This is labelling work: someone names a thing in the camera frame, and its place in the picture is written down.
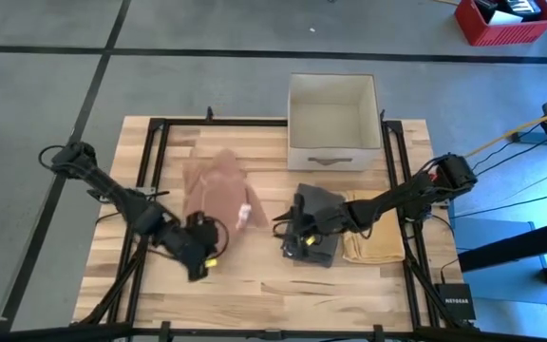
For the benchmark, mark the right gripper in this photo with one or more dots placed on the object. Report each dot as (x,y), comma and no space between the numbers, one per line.
(326,221)

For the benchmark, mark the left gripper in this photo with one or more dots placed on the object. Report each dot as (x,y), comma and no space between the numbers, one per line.
(190,242)

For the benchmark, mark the grey waffle towel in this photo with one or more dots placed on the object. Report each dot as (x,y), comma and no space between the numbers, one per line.
(318,199)

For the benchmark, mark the pink checked towel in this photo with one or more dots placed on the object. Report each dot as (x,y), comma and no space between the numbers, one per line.
(221,190)

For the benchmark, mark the yellow terry towel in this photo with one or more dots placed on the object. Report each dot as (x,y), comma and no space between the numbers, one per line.
(378,242)

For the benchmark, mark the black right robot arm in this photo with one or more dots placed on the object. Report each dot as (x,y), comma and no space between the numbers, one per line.
(397,197)

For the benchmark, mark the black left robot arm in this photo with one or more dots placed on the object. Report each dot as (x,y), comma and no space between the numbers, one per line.
(112,190)

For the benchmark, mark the beige fabric storage box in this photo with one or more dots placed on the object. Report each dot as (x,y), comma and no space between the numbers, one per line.
(333,123)

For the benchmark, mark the black rig beam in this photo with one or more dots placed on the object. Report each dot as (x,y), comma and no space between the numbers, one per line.
(515,244)

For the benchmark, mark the grey power adapter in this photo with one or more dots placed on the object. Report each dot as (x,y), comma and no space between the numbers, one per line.
(530,138)

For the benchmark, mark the red plastic crate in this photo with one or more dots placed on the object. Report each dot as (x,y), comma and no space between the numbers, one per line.
(506,33)

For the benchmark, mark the black aluminium table frame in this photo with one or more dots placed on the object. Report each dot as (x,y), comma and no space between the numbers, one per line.
(254,122)

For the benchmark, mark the black Netgear network switch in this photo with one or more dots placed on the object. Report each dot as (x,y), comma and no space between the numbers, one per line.
(456,301)

